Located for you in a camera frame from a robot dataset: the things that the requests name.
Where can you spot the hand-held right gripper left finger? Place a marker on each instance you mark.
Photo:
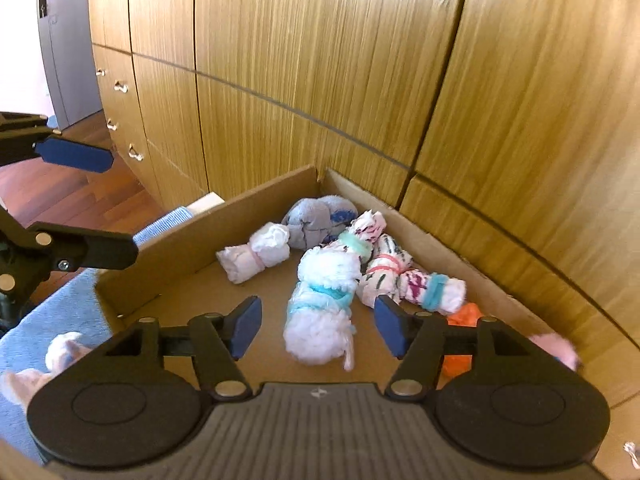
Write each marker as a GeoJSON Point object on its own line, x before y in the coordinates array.
{"type": "Point", "coordinates": [245, 327]}

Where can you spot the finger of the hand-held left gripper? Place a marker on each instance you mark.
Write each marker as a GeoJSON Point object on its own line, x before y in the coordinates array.
{"type": "Point", "coordinates": [100, 250]}
{"type": "Point", "coordinates": [75, 154]}

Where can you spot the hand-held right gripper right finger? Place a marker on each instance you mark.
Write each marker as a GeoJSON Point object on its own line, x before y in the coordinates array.
{"type": "Point", "coordinates": [391, 327]}

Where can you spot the brown cardboard box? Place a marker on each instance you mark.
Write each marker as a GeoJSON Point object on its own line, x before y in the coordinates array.
{"type": "Point", "coordinates": [200, 290]}

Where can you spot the striped sock roll pink band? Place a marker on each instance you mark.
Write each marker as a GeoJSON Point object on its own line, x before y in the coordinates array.
{"type": "Point", "coordinates": [385, 267]}

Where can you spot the magenta print sock roll teal band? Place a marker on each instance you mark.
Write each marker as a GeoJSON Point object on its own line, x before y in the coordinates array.
{"type": "Point", "coordinates": [450, 292]}

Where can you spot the fluffy white teal sock roll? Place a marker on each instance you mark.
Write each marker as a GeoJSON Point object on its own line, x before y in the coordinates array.
{"type": "Point", "coordinates": [320, 320]}

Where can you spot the orange sock roll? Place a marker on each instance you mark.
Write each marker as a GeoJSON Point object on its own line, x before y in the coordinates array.
{"type": "Point", "coordinates": [462, 317]}

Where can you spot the small white sock roll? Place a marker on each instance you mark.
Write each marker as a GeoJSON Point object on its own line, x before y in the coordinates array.
{"type": "Point", "coordinates": [260, 255]}

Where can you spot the white magenta sock roll wide band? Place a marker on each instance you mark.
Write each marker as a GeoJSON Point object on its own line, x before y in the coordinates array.
{"type": "Point", "coordinates": [367, 227]}

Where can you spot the pink white bluish sock roll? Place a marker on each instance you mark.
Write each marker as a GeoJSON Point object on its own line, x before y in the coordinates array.
{"type": "Point", "coordinates": [62, 350]}

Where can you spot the grey blue sock roll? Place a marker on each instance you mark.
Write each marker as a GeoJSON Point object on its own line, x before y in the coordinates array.
{"type": "Point", "coordinates": [310, 220]}

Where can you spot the large pink knit sock roll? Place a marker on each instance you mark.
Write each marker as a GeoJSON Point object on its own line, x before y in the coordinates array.
{"type": "Point", "coordinates": [20, 385]}

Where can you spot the fluffy lilac sock roll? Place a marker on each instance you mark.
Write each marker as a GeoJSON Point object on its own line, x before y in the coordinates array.
{"type": "Point", "coordinates": [557, 347]}

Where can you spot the white grey striped sock roll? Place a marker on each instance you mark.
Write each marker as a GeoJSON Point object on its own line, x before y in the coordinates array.
{"type": "Point", "coordinates": [632, 452]}

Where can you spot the blue towel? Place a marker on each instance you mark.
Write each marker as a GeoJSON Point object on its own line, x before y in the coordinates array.
{"type": "Point", "coordinates": [60, 305]}

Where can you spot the small white table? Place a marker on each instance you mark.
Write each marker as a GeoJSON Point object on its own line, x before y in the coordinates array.
{"type": "Point", "coordinates": [205, 204]}

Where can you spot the wooden wardrobe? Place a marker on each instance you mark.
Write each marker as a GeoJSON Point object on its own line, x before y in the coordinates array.
{"type": "Point", "coordinates": [350, 60]}

